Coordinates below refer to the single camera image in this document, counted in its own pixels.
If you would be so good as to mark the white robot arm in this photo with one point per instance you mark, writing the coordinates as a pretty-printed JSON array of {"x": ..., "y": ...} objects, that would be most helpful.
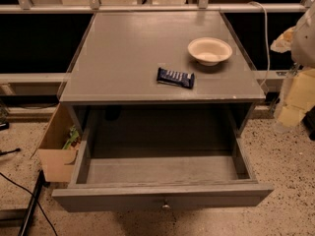
[{"x": 302, "y": 53}]

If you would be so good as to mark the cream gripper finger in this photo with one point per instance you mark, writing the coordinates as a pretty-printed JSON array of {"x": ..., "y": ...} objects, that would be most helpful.
[
  {"x": 283, "y": 43},
  {"x": 300, "y": 98}
]

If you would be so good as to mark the blue rxbar blueberry wrapper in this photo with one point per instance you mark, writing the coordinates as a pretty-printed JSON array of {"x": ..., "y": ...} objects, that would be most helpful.
[{"x": 175, "y": 78}]

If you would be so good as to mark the brown cardboard box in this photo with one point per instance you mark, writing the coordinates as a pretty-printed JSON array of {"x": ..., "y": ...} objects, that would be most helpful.
[{"x": 56, "y": 161}]

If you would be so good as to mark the black metal floor bar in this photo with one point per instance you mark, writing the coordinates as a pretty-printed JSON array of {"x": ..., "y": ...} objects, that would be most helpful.
[{"x": 27, "y": 221}]

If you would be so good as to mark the white paper bowl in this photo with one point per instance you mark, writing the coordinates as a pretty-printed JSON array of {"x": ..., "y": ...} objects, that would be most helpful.
[{"x": 209, "y": 51}]

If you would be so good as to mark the green snack bag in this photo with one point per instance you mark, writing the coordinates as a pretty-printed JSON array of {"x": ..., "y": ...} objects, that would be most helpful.
[{"x": 73, "y": 139}]

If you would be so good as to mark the grey open top drawer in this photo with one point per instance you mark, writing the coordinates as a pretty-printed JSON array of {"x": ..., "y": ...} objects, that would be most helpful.
[{"x": 191, "y": 156}]

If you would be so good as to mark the grey wooden cabinet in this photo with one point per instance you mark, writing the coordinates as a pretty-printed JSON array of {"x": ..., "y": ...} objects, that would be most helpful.
[{"x": 119, "y": 63}]

